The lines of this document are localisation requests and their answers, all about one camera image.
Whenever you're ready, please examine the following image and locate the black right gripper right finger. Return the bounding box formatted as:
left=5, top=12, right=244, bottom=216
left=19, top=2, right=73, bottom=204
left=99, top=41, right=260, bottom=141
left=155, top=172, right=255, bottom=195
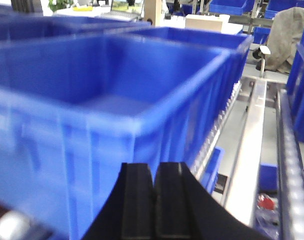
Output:
left=154, top=162, right=267, bottom=240

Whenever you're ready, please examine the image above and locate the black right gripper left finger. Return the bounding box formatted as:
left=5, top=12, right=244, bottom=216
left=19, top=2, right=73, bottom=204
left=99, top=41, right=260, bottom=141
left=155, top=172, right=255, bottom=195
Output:
left=82, top=163, right=155, bottom=240

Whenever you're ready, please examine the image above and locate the large blue plastic bin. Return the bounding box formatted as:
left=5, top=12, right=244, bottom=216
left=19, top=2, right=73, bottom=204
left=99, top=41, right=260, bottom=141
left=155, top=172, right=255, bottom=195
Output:
left=0, top=34, right=237, bottom=240

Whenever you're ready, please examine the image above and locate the red object in bag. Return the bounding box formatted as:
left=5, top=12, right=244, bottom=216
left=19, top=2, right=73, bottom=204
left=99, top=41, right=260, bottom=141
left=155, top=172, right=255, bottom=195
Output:
left=257, top=193, right=276, bottom=211

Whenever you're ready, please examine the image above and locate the blue bin at right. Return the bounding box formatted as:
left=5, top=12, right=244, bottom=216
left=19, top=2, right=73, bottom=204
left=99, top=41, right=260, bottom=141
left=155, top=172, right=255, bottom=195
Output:
left=287, top=31, right=304, bottom=142

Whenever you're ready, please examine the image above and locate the beige cardboard box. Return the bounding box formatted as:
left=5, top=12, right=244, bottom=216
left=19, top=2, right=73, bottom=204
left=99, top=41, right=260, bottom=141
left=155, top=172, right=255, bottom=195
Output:
left=185, top=14, right=224, bottom=32

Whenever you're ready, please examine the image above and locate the grey cloth cover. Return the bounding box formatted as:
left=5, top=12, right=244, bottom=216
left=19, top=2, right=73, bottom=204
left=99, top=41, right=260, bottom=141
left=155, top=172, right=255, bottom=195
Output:
left=265, top=6, right=304, bottom=74

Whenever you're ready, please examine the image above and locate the far left blue bin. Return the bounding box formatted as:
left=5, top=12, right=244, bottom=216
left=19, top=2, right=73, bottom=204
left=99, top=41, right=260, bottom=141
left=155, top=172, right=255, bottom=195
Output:
left=0, top=12, right=150, bottom=42

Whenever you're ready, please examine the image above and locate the right roller conveyor rail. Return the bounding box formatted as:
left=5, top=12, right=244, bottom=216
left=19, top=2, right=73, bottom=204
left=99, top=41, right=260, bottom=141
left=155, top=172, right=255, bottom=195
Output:
left=276, top=89, right=304, bottom=240

